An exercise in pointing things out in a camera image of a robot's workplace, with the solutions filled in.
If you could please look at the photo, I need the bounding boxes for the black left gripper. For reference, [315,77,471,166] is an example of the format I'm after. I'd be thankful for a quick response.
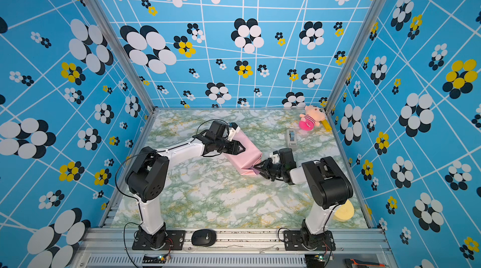
[215,139,246,155]

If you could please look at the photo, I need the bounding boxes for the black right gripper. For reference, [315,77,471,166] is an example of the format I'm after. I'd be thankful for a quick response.
[254,158,286,181]

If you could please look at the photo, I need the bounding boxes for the purple wrapping paper sheet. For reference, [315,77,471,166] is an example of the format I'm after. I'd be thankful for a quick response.
[224,128,263,176]

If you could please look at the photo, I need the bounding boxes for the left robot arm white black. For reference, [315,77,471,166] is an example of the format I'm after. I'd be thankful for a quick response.
[125,120,246,250]

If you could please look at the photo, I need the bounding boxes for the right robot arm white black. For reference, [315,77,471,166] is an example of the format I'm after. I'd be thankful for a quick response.
[253,148,353,251]

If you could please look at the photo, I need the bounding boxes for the pink plush pig toy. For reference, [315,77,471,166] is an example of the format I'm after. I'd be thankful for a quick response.
[299,105,326,131]

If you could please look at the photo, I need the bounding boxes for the black computer mouse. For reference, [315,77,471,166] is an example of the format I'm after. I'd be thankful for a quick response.
[191,229,217,247]

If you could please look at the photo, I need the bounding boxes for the yellow round sponge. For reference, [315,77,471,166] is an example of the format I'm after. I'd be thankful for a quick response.
[334,200,355,222]

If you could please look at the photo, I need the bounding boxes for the green circuit board right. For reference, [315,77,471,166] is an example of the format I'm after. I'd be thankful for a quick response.
[305,254,331,267]

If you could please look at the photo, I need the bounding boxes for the green circuit board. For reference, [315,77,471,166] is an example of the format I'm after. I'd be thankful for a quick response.
[142,255,171,264]
[305,254,331,267]

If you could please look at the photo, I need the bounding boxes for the orange black tool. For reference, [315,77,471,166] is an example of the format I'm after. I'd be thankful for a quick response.
[344,259,386,268]

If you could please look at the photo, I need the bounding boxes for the green circuit board left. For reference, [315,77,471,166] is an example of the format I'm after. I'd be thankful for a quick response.
[142,255,171,264]

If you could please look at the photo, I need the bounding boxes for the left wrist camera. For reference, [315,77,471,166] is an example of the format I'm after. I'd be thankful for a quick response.
[227,123,240,141]

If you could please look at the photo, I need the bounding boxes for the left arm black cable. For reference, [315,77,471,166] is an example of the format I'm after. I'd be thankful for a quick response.
[114,118,226,268]

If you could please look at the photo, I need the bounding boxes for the aluminium front rail base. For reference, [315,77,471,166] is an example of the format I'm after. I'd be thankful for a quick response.
[71,228,399,267]

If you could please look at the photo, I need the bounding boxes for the aluminium frame post left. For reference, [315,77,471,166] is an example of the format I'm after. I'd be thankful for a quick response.
[85,0,155,114]

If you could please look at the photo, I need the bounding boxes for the aluminium frame post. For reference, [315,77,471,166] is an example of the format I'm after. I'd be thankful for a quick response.
[85,0,155,114]
[326,0,387,113]

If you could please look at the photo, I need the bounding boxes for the aluminium frame post right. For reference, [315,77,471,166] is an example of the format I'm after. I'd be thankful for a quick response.
[326,0,387,113]

